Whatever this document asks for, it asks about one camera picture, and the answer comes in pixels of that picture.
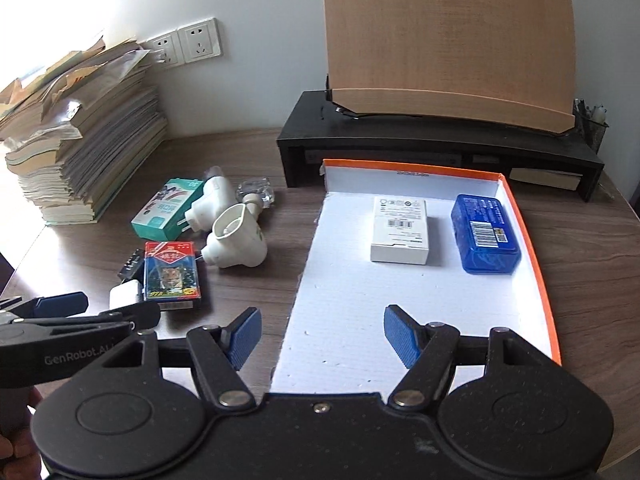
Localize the black charger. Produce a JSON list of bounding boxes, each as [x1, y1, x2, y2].
[[117, 248, 147, 281]]

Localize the white tube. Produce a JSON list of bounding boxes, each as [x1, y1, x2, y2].
[[200, 203, 267, 270]]

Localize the clear plastic sleeve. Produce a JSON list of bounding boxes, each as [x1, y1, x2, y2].
[[40, 46, 151, 113]]

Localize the white cardboard box orange edge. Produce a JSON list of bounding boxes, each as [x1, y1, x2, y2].
[[270, 158, 563, 396]]

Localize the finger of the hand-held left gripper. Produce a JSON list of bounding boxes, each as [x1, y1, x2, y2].
[[15, 302, 162, 333], [0, 291, 90, 319]]

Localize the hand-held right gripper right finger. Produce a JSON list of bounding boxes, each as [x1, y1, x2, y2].
[[384, 304, 556, 409]]

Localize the black mesh pen holder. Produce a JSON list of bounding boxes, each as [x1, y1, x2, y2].
[[572, 97, 611, 154]]

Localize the teal bandage box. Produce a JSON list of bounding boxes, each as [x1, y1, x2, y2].
[[131, 178, 206, 241]]

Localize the white wall socket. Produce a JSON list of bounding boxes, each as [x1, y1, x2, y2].
[[177, 17, 222, 64], [141, 30, 184, 67]]

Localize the white mosquito repellent plug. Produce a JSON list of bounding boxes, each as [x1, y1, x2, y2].
[[182, 165, 235, 234]]

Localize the blue plastic box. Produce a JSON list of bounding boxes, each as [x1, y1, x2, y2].
[[450, 193, 522, 275]]

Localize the black board bracket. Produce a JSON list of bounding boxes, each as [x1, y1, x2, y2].
[[324, 75, 362, 121]]

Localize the white charger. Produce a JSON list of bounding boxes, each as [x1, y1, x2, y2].
[[108, 280, 145, 312]]

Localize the black desk riser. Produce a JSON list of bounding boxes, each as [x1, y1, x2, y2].
[[277, 90, 606, 204]]

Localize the curved wooden board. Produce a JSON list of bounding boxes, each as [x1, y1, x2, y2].
[[320, 0, 577, 136]]

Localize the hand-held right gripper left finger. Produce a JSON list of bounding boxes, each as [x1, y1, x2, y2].
[[119, 307, 263, 409]]

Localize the stack of books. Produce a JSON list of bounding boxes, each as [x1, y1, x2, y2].
[[0, 35, 169, 226]]

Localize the papers under riser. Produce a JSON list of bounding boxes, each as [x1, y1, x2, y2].
[[510, 167, 584, 192]]

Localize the person's left hand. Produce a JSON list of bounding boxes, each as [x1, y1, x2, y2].
[[0, 389, 46, 480]]

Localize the tiger print card box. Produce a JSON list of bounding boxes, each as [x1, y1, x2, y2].
[[143, 240, 204, 311]]

